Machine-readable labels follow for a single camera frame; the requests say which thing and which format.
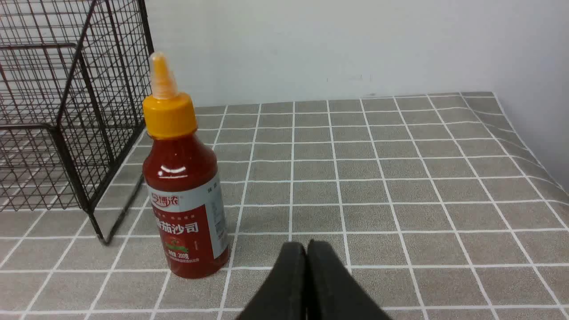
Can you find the red ketchup bottle yellow cap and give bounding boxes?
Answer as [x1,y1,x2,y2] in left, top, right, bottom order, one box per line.
[143,52,229,278]

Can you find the black wire mesh shelf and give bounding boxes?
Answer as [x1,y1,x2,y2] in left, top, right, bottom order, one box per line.
[0,0,154,246]

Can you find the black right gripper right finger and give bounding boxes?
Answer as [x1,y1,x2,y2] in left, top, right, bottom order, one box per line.
[306,240,390,320]

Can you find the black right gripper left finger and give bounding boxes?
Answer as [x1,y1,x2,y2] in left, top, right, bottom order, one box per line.
[238,242,306,320]

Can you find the grey checkered tablecloth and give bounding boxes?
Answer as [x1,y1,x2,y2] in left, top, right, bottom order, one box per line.
[1,92,568,320]

